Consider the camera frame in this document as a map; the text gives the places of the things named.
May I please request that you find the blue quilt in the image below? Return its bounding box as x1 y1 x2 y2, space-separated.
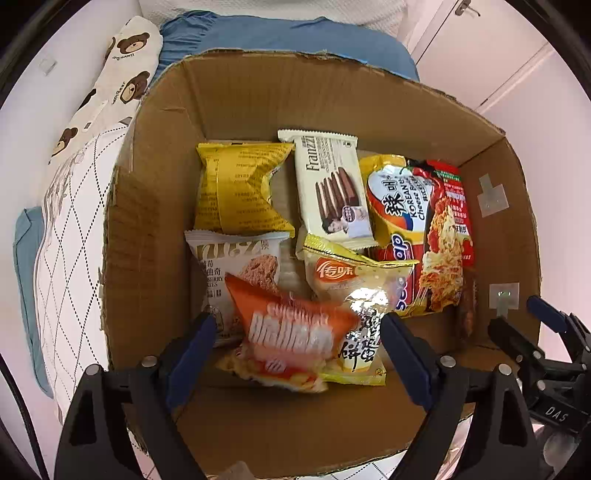
13 208 54 398

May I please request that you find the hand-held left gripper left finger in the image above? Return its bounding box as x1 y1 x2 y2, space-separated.
54 313 217 480

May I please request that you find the bear print pillow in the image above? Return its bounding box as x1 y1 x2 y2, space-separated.
48 16 163 164

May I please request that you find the yellow red instant noodle packet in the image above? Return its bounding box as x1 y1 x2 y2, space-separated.
359 154 476 318

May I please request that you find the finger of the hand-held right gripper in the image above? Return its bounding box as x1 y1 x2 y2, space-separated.
526 295 591 365
487 316 546 372

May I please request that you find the yellow crinkled snack packet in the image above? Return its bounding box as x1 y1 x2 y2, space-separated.
194 142 296 238

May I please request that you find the pale yellow egg biscuit packet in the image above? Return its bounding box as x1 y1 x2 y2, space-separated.
295 233 421 386

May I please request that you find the white cookie packet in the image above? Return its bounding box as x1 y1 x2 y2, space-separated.
185 230 287 347

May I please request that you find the white padded headboard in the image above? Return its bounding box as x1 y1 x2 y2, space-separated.
139 0 409 38

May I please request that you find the white door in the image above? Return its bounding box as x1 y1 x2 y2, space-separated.
409 0 550 109

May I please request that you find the cardboard box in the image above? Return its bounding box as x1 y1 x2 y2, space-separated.
99 50 541 478

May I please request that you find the black cable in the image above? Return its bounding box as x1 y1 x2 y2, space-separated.
0 355 49 480

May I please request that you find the blue ruffled pillow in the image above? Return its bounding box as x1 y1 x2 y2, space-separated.
154 11 419 84

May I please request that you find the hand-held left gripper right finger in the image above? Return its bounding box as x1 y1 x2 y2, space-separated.
381 314 541 480

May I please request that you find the white chocolate wafer packet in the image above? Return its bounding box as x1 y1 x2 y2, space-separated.
277 129 374 251

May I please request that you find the white diamond floral printed blanket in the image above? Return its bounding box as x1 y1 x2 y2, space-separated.
34 122 472 480

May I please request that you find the orange raccoon print chip packet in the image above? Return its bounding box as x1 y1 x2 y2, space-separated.
216 274 361 393

